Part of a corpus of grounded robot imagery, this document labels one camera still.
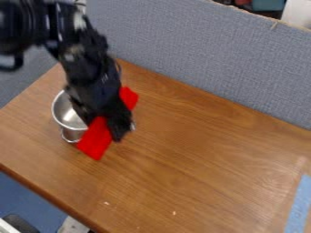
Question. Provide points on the red rectangular block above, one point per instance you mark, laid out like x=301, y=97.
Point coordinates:
x=97, y=138

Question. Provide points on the grey fabric partition panel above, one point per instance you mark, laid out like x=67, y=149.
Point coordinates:
x=244, y=57

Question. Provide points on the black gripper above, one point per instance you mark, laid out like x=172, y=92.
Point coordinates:
x=92, y=88

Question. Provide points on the shiny metal pot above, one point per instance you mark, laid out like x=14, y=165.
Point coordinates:
x=72, y=126

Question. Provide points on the blue tape strip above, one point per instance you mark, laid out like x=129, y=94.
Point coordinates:
x=300, y=207

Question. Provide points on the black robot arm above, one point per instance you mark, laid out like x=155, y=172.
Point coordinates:
x=57, y=25

